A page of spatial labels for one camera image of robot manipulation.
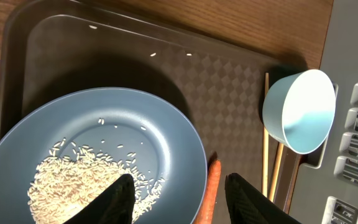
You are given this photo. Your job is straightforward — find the grey dishwasher rack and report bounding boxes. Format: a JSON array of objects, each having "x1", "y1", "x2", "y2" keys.
[{"x1": 289, "y1": 1, "x2": 358, "y2": 223}]

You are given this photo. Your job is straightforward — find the dark blue plate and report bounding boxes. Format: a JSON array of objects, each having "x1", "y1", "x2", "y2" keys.
[{"x1": 0, "y1": 88, "x2": 207, "y2": 223}]

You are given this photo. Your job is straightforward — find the right wooden chopstick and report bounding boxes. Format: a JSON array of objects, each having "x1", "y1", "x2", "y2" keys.
[{"x1": 268, "y1": 143, "x2": 284, "y2": 202}]

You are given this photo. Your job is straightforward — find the left wooden chopstick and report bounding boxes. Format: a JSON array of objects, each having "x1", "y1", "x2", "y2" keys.
[{"x1": 262, "y1": 73, "x2": 269, "y2": 197}]

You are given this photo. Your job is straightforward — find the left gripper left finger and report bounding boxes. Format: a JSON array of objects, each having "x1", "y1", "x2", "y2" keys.
[{"x1": 64, "y1": 174, "x2": 135, "y2": 224}]

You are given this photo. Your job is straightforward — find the pile of white rice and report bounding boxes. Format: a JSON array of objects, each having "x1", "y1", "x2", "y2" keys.
[{"x1": 27, "y1": 117, "x2": 166, "y2": 224}]

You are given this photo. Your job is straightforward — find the wooden chopstick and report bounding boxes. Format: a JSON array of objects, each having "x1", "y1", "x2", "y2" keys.
[
  {"x1": 268, "y1": 143, "x2": 284, "y2": 202},
  {"x1": 262, "y1": 73, "x2": 269, "y2": 197}
]

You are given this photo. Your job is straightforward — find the large light blue bowl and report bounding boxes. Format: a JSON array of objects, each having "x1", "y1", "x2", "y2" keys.
[{"x1": 262, "y1": 69, "x2": 336, "y2": 154}]

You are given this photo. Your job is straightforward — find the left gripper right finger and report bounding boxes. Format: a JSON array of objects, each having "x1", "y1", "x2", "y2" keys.
[{"x1": 225, "y1": 173, "x2": 300, "y2": 224}]

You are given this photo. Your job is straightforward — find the orange carrot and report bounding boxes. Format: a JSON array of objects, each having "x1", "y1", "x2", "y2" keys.
[{"x1": 193, "y1": 160, "x2": 221, "y2": 224}]

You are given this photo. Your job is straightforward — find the dark brown serving tray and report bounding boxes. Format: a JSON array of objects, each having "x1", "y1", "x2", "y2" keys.
[{"x1": 0, "y1": 0, "x2": 307, "y2": 224}]

